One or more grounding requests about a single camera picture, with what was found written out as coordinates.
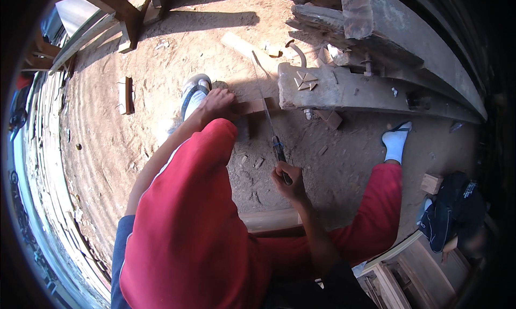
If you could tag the low wooden seat board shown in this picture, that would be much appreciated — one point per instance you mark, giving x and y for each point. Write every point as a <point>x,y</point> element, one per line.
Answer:
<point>270,220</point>

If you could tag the heavy grey wooden beam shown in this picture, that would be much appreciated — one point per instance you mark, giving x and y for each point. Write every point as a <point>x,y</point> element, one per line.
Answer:
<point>363,93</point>

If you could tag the small wooden triangle offcuts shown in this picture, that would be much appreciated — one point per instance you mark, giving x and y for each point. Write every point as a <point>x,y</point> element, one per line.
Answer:
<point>305,81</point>

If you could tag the rusty metal bolt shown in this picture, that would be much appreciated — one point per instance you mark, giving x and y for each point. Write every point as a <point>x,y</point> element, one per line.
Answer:
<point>367,65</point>

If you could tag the person's right hand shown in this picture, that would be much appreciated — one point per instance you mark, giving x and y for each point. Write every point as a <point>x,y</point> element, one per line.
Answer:
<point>292,190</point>

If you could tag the small wood scrap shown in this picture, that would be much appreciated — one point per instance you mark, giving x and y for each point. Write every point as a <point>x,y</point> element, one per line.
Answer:
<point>275,52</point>

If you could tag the person's left hand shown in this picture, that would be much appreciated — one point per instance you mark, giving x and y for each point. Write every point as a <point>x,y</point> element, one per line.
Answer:
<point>215,105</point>

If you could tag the unfinished wooden furniture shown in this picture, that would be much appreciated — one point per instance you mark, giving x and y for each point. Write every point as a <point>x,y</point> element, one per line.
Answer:
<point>419,272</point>

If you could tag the wooden sawhorse frame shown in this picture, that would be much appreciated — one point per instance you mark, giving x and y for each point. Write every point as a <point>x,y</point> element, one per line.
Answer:
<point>121,10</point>

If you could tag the pale wood chunk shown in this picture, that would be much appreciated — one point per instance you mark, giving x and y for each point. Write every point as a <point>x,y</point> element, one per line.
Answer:
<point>338,55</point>

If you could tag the pale wooden plank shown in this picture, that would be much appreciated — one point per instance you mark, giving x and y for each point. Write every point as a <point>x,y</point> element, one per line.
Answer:
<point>248,51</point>

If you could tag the person's right fingers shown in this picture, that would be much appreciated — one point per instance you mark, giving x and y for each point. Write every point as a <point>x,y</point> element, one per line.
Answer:
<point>282,175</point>

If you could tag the reddish wooden strip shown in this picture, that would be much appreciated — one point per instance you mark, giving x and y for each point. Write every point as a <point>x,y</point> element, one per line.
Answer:
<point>258,106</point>

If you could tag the stack of wooden planks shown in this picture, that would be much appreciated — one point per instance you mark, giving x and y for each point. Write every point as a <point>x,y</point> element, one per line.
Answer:
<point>52,168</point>

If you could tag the curved metal hook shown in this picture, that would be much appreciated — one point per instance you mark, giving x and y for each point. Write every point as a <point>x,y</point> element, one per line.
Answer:
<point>299,53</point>

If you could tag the dark wooden support block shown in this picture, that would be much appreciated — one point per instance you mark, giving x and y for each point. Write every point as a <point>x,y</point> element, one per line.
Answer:
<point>243,128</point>

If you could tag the long grey wooden board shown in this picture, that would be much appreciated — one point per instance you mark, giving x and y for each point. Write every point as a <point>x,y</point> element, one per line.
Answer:
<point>80,41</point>

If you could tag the light square wooden block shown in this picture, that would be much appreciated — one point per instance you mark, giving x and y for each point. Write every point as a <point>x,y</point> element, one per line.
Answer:
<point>431,183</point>

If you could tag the person's left fingers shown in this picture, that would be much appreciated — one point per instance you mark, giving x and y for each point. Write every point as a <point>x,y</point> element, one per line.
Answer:
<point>230,103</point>

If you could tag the pile of old timbers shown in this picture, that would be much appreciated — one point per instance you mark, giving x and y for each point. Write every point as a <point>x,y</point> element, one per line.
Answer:
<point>318,17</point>

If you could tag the large weathered timber log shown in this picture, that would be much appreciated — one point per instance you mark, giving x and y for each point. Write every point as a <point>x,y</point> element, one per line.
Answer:
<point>387,23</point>

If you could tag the rectangular wooden block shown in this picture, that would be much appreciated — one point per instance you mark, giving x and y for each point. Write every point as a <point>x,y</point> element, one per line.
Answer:
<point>125,95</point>

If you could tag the person's legs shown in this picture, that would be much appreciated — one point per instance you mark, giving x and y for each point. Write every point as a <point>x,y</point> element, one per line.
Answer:
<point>193,228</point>

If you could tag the person's body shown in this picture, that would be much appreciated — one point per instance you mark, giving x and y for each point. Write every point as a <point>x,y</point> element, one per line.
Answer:
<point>121,260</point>

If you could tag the reddish wooden offcut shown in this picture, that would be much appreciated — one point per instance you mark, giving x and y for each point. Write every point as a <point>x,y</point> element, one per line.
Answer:
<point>330,118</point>

